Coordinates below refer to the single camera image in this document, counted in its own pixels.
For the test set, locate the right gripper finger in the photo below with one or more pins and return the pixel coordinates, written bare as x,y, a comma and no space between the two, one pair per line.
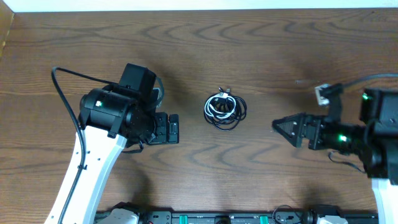
294,136
296,119

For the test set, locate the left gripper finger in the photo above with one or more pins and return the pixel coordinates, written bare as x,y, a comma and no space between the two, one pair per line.
174,120
173,137

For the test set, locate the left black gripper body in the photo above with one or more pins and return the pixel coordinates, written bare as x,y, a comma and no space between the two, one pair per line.
162,128

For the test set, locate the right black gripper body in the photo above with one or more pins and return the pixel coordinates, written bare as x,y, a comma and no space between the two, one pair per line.
318,122

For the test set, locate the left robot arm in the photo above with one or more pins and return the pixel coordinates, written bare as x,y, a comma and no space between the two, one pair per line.
109,123

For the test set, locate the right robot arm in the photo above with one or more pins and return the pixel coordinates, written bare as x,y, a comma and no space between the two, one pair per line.
375,142

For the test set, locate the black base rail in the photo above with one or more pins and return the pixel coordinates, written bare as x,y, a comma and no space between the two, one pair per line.
283,214

